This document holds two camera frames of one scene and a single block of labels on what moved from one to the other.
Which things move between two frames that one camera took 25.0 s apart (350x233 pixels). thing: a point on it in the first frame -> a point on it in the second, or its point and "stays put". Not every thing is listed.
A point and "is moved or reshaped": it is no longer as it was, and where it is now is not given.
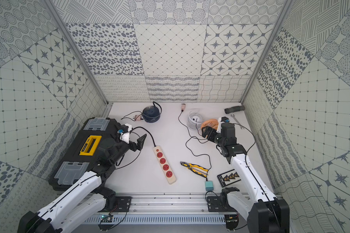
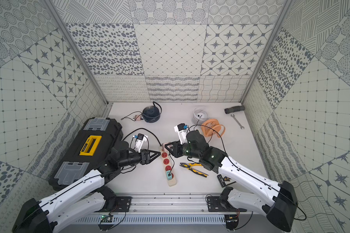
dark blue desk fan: (151, 113) stays put
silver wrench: (233, 116) stays put
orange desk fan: (211, 122) stays put
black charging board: (228, 178) stays put
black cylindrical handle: (234, 109) stays put
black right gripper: (212, 132) -> (175, 148)
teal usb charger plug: (209, 185) -> (169, 177)
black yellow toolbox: (82, 155) stays put
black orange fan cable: (201, 155) is moved or reshaped
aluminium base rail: (166, 208) stays put
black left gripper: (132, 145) -> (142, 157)
